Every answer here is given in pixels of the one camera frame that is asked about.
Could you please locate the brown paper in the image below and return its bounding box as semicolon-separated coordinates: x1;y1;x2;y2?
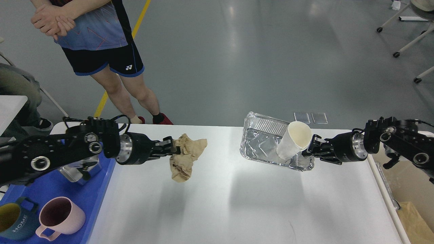
397;201;434;244
170;134;208;183

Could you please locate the beige plastic bin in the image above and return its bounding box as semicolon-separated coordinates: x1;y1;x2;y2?
368;144;434;244

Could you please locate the standing person in shorts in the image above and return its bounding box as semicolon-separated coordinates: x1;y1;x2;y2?
49;0;172;125

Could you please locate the person's right hand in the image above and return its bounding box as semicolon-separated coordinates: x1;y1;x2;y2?
31;0;68;37

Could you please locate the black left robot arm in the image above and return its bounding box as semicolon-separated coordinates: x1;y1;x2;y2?
0;115;181;186

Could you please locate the person's left hand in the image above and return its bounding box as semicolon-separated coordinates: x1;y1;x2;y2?
53;15;76;41

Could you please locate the seated person in green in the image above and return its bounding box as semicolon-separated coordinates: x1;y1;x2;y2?
0;63;53;140

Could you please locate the brown paper in bin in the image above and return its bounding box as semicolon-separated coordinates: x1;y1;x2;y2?
397;201;434;244

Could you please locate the aluminium foil tray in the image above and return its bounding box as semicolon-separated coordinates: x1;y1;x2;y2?
240;111;315;171

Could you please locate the square stainless steel tray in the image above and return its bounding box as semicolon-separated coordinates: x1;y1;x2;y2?
57;157;102;185

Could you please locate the white rolling chair base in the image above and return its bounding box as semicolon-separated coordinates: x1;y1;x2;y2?
376;0;434;84

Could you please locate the blue plastic bin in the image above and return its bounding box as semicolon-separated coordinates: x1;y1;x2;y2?
1;153;116;244

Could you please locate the white side table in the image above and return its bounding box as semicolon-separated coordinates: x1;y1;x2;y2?
0;95;29;155

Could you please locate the white paper cup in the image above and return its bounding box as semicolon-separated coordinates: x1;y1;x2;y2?
276;121;313;160

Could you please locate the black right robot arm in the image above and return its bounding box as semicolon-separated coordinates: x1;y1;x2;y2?
302;117;434;183

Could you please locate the clear plastic sheet in bin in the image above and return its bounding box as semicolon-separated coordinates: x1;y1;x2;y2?
374;162;401;210

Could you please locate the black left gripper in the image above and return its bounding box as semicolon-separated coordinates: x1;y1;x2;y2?
115;132;180;165

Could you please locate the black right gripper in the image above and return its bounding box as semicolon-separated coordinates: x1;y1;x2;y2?
302;131;368;165

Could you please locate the dark blue HOME mug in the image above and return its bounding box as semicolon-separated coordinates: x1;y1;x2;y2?
0;197;40;241

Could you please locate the pink plastic mug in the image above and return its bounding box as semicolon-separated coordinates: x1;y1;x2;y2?
35;197;86;241

